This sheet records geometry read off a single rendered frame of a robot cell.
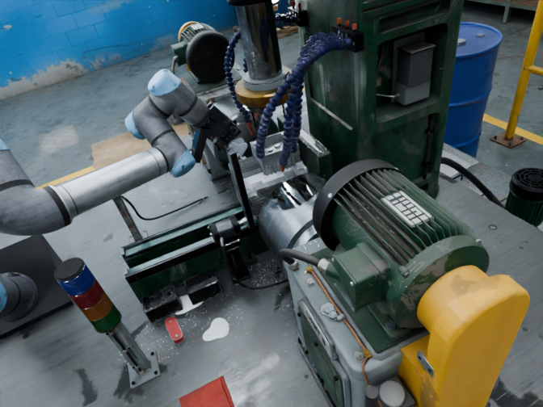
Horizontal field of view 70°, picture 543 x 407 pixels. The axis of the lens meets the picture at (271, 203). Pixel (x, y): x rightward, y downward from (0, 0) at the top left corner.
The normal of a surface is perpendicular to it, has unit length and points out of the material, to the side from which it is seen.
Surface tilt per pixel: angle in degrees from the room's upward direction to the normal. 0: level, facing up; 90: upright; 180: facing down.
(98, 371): 0
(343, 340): 0
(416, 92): 90
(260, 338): 0
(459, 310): 40
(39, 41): 90
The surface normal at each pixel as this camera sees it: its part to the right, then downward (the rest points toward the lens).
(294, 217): -0.57, -0.50
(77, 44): 0.45, 0.51
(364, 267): -0.16, -0.76
